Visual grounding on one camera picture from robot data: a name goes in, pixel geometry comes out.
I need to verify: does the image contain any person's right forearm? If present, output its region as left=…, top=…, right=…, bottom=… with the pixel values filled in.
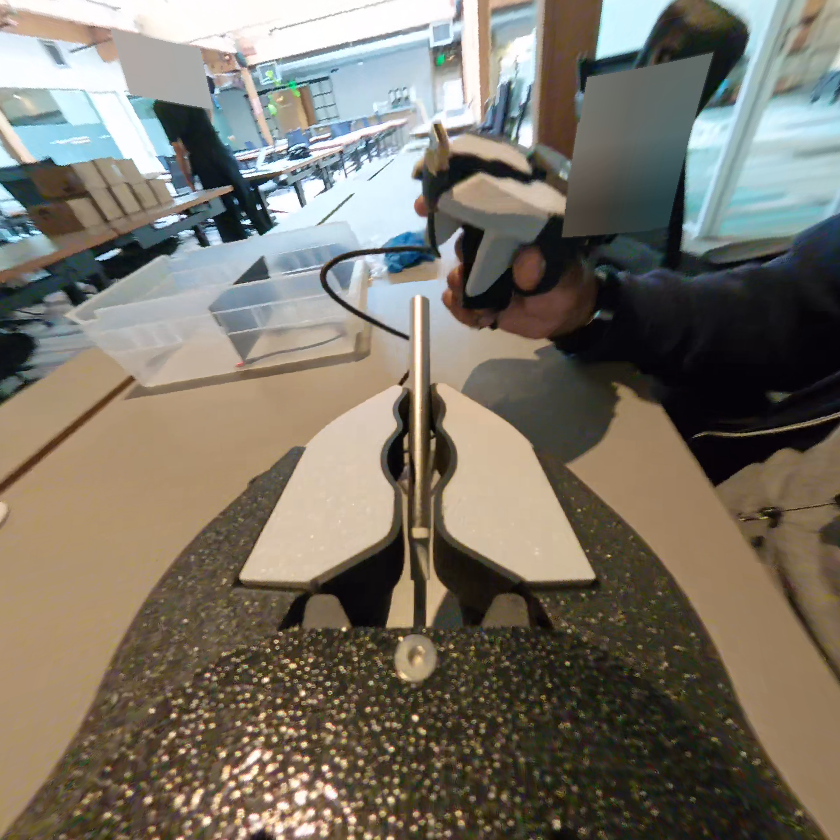
left=551, top=217, right=840, bottom=424

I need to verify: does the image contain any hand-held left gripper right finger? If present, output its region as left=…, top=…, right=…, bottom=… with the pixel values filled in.
left=433, top=384, right=598, bottom=630

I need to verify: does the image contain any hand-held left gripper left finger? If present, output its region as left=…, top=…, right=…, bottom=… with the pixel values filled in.
left=238, top=386, right=404, bottom=630

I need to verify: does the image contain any person's right hand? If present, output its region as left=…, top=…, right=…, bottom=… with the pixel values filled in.
left=413, top=196, right=599, bottom=340

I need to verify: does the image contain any white usb hub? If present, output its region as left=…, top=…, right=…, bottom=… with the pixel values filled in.
left=408, top=295, right=434, bottom=534

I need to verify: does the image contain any blue crumpled glove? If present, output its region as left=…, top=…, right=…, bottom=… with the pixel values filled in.
left=382, top=230, right=435, bottom=274

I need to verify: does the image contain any brown office desk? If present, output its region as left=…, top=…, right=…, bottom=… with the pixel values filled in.
left=0, top=185, right=235, bottom=316

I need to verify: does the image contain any black red-plug usb cable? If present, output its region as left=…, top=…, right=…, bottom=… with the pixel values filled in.
left=235, top=331, right=345, bottom=367

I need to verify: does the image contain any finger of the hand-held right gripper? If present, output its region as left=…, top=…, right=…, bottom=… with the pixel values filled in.
left=412, top=134, right=534, bottom=199
left=425, top=176, right=568, bottom=248

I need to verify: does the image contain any black-plug usb cable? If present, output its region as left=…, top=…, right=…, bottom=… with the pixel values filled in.
left=320, top=123, right=455, bottom=342

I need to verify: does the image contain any clear plastic bin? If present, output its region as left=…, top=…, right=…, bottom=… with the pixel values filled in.
left=66, top=222, right=373, bottom=388

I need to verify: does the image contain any stack of cardboard boxes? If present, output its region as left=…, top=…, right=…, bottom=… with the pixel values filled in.
left=28, top=157, right=176, bottom=238

